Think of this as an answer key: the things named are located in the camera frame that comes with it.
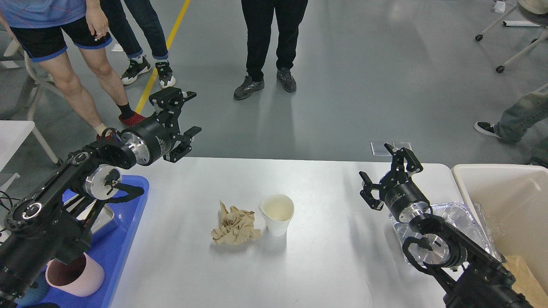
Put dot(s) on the beige plastic bin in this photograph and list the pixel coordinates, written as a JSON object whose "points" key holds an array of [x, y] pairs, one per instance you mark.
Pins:
{"points": [[513, 199]]}

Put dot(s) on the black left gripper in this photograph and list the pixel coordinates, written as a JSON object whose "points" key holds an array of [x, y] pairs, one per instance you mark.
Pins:
{"points": [[158, 135]]}

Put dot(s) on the clear floor plate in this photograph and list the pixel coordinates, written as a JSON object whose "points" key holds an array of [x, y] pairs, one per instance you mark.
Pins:
{"points": [[379, 149], [400, 145]]}

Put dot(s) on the crumpled brown paper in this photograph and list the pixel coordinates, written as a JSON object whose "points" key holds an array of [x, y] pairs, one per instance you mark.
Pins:
{"points": [[236, 226]]}

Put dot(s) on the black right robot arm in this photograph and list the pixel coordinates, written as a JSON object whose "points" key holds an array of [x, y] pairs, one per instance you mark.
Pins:
{"points": [[470, 276]]}

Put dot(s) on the brown paper in bin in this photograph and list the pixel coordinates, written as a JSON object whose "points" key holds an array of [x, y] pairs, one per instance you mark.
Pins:
{"points": [[525, 282]]}

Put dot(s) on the person in blue shirt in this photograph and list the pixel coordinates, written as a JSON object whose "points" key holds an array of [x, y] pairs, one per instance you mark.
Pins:
{"points": [[40, 26]]}

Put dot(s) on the clear floor plate left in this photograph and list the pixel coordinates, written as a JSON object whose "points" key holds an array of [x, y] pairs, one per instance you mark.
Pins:
{"points": [[379, 149]]}

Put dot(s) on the blue plastic tray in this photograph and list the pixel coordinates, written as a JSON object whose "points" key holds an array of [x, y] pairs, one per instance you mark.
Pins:
{"points": [[124, 231]]}

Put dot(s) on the stainless steel rectangular container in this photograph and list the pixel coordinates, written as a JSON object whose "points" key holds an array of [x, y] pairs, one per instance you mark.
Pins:
{"points": [[105, 221]]}

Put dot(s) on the blue HOME mug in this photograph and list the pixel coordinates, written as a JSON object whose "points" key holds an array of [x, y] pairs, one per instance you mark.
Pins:
{"points": [[34, 296]]}

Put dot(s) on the clear floor plate right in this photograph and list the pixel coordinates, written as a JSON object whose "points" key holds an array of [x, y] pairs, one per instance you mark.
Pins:
{"points": [[400, 145]]}

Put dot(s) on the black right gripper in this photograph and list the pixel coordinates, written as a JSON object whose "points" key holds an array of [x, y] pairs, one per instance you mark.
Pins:
{"points": [[396, 189]]}

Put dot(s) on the person in black trousers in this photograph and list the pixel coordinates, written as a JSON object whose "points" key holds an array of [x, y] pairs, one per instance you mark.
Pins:
{"points": [[259, 16]]}

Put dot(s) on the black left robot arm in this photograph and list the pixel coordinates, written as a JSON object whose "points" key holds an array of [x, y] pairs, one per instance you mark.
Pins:
{"points": [[99, 162]]}

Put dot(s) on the white paper cup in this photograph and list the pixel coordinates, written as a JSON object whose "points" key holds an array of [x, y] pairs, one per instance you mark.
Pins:
{"points": [[277, 210]]}

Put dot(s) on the white rolling chair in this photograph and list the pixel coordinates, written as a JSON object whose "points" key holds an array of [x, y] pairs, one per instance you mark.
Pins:
{"points": [[511, 44]]}

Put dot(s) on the person in grey jeans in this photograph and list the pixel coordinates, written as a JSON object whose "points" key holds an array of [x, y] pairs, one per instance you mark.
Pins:
{"points": [[530, 109]]}

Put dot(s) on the white side table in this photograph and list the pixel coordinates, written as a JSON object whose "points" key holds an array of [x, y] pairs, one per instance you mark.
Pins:
{"points": [[27, 169]]}

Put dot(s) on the aluminium foil tray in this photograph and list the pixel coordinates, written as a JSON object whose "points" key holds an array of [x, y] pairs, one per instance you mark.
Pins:
{"points": [[458, 215]]}

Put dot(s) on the pink mug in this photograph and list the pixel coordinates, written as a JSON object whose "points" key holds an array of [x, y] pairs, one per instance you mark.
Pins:
{"points": [[81, 277]]}

